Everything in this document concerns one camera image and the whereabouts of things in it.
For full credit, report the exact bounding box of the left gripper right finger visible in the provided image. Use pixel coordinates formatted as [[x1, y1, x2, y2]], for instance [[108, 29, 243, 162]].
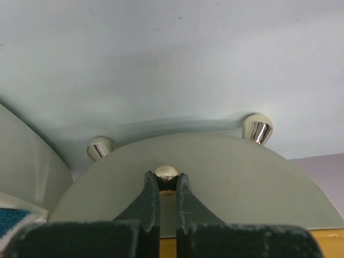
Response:
[[176, 174, 323, 257]]

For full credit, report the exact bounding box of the gold cabinet foot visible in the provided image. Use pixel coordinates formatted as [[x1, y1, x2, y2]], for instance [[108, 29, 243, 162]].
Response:
[[242, 113, 274, 146], [87, 137, 113, 162]]

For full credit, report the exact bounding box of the cream oval tray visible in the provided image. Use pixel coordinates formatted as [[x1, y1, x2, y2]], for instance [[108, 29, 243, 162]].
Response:
[[1, 106, 73, 218]]

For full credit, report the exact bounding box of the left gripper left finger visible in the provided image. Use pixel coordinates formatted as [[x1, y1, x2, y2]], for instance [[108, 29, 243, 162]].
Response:
[[10, 171, 160, 257]]

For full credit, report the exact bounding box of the teal cream patterned towel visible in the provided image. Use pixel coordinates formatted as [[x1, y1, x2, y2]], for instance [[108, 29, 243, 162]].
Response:
[[1, 208, 39, 252]]

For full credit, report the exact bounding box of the gold drawer knob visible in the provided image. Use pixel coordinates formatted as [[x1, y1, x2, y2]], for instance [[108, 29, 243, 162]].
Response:
[[153, 165, 180, 197]]

